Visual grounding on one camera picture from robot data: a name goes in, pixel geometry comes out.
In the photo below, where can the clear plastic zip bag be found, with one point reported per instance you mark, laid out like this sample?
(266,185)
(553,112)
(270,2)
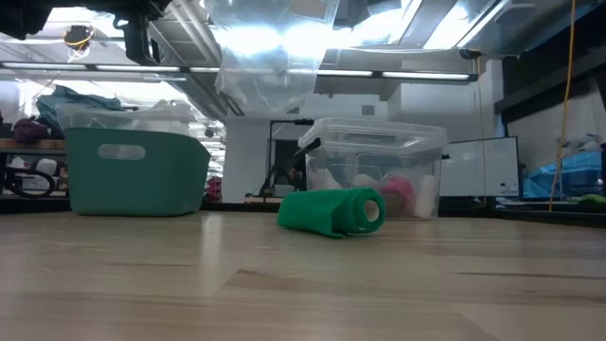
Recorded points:
(270,61)

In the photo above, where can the teal plastic object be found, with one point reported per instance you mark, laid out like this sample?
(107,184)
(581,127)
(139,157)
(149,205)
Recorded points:
(326,210)

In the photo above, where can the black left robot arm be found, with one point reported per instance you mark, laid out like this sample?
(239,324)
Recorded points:
(28,19)

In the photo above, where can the white roll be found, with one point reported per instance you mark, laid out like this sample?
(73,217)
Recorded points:
(426,196)

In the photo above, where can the large clear plastic bag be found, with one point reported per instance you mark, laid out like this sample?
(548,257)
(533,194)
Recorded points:
(142,118)

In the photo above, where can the long ceiling light bar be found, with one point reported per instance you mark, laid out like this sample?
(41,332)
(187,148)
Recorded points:
(426,76)

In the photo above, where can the teal cloth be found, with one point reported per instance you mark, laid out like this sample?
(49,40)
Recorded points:
(71,102)

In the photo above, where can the clear lidded plastic box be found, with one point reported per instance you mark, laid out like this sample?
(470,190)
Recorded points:
(379,147)

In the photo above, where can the teal plastic bin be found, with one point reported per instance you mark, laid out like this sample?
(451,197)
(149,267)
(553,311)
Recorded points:
(137,180)

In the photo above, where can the purple cloth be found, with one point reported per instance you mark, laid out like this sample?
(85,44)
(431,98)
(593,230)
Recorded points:
(29,130)

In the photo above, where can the black metal stand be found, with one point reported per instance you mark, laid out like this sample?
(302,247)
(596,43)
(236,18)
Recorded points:
(284,122)

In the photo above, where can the wooden shelf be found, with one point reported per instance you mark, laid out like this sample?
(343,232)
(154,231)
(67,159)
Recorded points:
(28,144)

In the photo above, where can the small red object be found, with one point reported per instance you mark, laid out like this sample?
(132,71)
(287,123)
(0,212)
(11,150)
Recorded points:
(214,189)

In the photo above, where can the small white bottle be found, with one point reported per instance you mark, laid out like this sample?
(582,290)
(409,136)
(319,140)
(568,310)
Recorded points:
(324,179)

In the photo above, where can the red item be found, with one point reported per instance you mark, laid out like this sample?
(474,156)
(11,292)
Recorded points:
(400,192)

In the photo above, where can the blue tarp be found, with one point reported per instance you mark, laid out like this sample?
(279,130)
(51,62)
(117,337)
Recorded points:
(563,175)

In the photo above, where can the green object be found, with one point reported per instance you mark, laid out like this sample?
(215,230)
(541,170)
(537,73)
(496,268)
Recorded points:
(589,202)

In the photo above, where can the white board black frame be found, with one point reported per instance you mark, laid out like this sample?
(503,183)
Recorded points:
(478,166)

